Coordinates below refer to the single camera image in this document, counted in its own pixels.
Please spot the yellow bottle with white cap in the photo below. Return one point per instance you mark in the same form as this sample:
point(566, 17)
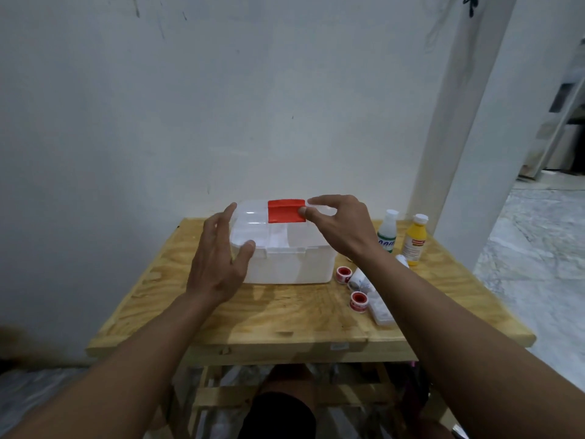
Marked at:
point(415, 242)

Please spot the person's leg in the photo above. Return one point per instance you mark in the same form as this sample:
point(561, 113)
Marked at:
point(290, 379)

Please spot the wooden table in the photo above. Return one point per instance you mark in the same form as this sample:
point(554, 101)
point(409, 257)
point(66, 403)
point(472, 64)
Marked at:
point(297, 315)

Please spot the person's right thumb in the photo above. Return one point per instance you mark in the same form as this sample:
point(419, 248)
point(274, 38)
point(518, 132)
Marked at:
point(311, 216)

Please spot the person's right forearm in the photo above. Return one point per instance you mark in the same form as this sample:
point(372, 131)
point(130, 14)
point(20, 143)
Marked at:
point(457, 352)

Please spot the grey refrigerator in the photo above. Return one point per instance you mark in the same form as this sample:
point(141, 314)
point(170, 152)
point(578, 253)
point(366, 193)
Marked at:
point(564, 132)

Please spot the person's left forearm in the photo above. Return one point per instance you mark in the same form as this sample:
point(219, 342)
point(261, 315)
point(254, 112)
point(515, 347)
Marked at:
point(123, 374)

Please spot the white bandage roll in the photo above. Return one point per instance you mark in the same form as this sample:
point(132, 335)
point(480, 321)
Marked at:
point(360, 279)

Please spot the clear bottle with green label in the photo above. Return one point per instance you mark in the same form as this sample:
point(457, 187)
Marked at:
point(388, 230)

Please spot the black shorts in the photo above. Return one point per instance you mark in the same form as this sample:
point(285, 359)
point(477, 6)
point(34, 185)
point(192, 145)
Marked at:
point(276, 418)

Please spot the person's right hand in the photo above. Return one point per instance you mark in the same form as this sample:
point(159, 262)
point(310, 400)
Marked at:
point(349, 233)

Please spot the person's left thumb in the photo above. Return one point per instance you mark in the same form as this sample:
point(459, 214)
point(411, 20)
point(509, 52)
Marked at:
point(244, 256)

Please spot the clear plastic pill case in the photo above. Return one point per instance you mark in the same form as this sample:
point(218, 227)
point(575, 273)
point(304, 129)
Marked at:
point(380, 310)

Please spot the person's left hand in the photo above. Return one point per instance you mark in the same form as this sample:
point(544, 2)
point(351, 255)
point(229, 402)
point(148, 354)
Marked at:
point(212, 269)

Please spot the red and white tape roll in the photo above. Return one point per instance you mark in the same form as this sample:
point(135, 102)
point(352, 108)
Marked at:
point(359, 302)
point(343, 275)

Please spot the small white bottle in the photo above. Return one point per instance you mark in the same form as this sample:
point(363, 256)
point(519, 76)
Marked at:
point(402, 260)

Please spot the person's left middle finger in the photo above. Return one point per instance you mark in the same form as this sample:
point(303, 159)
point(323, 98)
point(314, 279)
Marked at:
point(209, 230)

